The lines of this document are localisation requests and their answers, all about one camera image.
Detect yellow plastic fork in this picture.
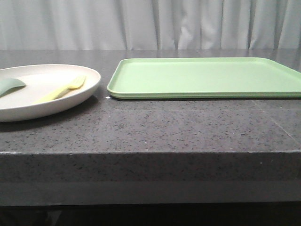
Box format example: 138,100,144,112
33,75,86,104

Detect cream round plate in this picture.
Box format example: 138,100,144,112
0,64,101,122

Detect light green serving tray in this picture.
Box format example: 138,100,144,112
107,57,301,99

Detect sage green plastic spoon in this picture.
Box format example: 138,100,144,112
0,78,26,97

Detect grey pleated curtain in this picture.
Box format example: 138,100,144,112
0,0,301,50

